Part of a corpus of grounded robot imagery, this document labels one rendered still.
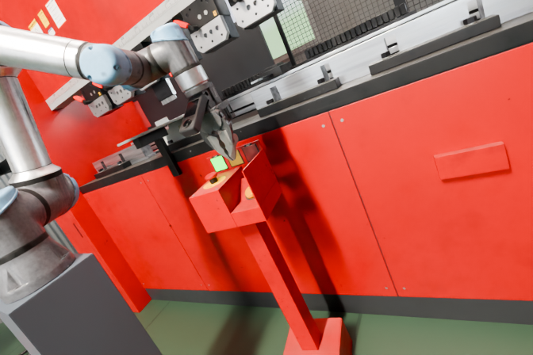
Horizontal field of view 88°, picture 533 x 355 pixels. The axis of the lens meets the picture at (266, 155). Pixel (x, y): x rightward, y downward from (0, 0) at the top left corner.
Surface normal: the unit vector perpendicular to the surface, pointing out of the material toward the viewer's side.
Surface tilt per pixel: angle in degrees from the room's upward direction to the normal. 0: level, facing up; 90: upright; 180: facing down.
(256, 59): 90
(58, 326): 90
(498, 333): 0
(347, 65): 90
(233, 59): 90
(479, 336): 0
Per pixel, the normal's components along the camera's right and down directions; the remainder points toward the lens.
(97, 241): 0.82, -0.23
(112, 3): -0.41, 0.40
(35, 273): 0.50, -0.36
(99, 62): 0.01, 0.25
